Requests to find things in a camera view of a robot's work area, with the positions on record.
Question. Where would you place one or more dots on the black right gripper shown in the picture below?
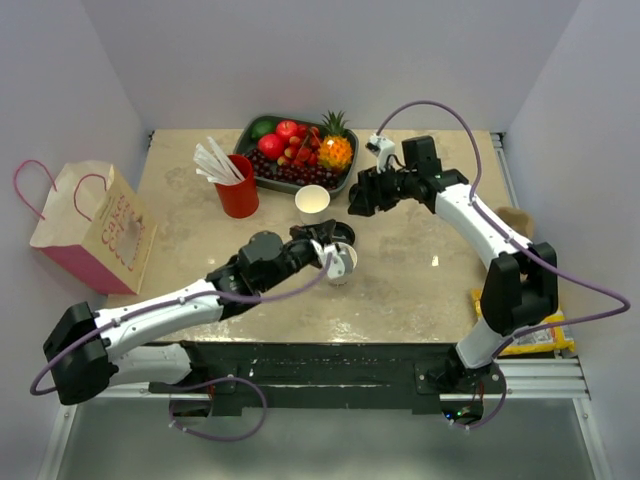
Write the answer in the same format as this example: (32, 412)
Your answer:
(376, 196)

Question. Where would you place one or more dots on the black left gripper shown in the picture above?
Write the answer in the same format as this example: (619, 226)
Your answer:
(319, 232)

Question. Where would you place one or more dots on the white paper coffee cup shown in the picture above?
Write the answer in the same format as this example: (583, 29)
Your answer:
(341, 261)

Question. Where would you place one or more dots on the black coffee cup lid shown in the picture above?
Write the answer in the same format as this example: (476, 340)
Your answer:
(356, 191)

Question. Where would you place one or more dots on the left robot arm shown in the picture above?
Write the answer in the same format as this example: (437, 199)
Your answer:
(91, 350)

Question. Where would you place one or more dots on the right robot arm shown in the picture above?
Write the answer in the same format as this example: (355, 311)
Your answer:
(520, 289)

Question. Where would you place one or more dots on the orange plastic pineapple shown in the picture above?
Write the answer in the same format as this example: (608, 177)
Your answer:
(335, 152)

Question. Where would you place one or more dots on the dark red grape bunch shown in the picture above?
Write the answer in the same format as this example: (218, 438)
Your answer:
(294, 172)

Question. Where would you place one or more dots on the red plastic cup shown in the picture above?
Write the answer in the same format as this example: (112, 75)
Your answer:
(241, 199)

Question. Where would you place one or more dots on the red apple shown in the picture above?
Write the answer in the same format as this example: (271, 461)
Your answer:
(286, 129)
(271, 146)

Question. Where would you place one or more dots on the dark green fruit tray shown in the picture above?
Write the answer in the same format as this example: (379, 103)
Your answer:
(245, 143)

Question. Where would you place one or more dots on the green lime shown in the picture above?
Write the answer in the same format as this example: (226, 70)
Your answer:
(262, 128)

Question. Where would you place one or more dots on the brown cardboard cup carrier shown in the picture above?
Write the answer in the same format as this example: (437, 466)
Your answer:
(517, 219)

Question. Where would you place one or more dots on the yellow snack bag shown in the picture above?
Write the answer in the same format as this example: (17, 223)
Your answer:
(545, 335)

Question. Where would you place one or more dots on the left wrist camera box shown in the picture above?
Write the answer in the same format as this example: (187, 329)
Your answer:
(320, 253)

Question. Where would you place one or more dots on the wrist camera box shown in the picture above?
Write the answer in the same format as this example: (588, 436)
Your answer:
(320, 253)
(383, 149)

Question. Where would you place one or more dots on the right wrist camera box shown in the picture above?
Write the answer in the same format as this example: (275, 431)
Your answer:
(383, 149)

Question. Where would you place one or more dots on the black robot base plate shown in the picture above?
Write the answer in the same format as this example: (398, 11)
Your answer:
(229, 399)

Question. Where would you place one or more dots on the paper bag pink handles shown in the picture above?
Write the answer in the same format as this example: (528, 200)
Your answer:
(93, 225)

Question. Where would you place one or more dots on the aluminium frame rail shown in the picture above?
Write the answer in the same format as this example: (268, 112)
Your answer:
(531, 378)

